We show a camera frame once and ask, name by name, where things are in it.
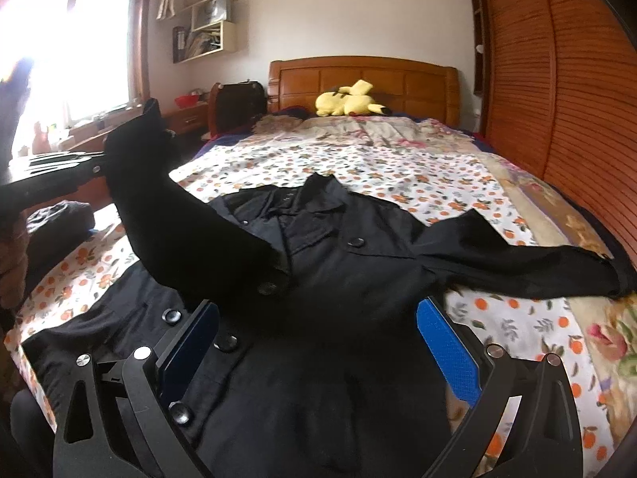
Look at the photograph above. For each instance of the orange print bed sheet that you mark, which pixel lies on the orange print bed sheet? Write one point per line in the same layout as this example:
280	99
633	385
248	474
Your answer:
378	174

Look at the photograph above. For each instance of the pink figurine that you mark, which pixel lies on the pink figurine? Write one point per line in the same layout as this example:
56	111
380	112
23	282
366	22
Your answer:
40	138

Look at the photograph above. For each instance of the dark folded cloth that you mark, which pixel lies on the dark folded cloth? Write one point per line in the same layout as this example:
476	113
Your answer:
62	219

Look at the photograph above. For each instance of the red bowl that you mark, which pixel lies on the red bowl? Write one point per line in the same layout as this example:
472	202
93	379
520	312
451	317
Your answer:
186	101

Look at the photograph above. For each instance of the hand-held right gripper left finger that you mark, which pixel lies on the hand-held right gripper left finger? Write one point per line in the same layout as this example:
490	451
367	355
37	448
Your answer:
191	348

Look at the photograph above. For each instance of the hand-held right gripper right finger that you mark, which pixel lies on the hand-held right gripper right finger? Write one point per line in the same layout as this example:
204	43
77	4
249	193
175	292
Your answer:
445	348

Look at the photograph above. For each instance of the cream wall shelf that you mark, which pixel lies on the cream wall shelf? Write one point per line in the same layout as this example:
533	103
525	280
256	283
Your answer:
226	37

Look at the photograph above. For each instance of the wooden bed headboard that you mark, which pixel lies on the wooden bed headboard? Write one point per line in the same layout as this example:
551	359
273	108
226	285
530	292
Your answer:
393	82

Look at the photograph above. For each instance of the yellow plush toy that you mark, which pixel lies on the yellow plush toy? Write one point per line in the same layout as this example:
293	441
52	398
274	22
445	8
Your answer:
343	104

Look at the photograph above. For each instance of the wooden framed window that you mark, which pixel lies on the wooden framed window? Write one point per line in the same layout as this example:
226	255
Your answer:
84	50

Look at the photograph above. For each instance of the black button-up jacket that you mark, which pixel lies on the black button-up jacket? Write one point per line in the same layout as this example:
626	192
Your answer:
308	308

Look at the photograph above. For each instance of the beige floral quilt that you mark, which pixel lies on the beige floral quilt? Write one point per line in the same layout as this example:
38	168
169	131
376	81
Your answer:
562	219

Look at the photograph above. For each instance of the wooden louvered wardrobe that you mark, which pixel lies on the wooden louvered wardrobe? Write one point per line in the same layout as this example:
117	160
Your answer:
557	84

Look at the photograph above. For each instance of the person's left hand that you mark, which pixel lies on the person's left hand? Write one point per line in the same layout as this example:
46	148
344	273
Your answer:
12	269

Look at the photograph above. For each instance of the black bag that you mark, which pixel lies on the black bag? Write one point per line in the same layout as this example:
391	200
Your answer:
236	107

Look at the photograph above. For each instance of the wooden window-side cabinet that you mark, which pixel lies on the wooden window-side cabinet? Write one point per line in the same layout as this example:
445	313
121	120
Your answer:
191	119

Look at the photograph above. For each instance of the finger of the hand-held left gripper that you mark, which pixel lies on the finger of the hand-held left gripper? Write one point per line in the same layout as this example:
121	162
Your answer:
59	177

